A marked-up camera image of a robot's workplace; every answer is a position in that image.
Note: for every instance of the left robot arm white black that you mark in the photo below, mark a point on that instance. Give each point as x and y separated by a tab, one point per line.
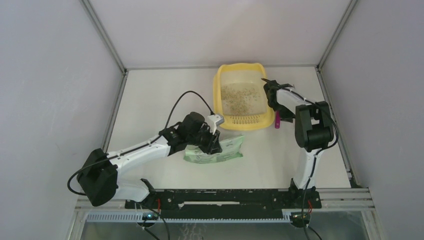
102	177

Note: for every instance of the green cat litter bag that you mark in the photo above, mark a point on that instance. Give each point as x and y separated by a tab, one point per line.
231	149

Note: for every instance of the scattered clean litter grains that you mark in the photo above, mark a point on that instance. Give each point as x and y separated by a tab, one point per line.
240	100

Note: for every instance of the yellow plastic litter box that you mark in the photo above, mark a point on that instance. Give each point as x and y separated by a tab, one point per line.
246	75

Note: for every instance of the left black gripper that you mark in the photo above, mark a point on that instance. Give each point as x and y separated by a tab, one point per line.
212	146

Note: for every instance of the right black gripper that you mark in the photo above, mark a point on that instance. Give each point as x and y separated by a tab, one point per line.
289	117

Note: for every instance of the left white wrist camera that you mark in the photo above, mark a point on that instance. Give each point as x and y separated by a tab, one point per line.
213	121

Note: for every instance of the pink plastic litter scoop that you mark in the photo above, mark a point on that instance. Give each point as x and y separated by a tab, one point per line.
277	121

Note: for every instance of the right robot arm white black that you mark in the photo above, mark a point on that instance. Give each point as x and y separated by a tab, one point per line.
314	131

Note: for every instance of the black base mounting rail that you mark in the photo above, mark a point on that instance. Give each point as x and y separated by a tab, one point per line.
225	204

